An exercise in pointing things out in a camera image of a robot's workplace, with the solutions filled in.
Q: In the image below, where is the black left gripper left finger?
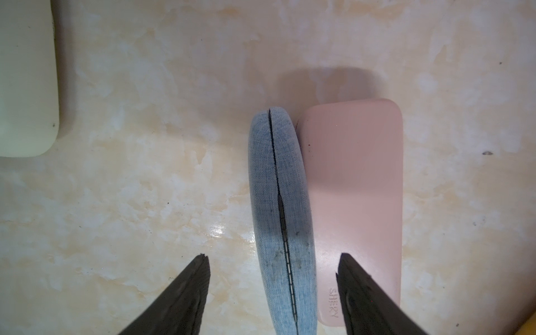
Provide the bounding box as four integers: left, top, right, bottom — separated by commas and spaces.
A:
121, 254, 211, 335

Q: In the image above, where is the blue glasses case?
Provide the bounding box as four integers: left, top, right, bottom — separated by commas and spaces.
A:
248, 107, 318, 334

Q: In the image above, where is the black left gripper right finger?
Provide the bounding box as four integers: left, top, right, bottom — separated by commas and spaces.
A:
336, 253, 427, 335

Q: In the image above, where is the yellow plastic storage tray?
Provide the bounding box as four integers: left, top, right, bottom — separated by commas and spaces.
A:
515, 313, 536, 335

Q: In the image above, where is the mint chrome toaster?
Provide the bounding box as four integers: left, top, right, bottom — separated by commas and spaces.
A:
1, 1, 59, 158

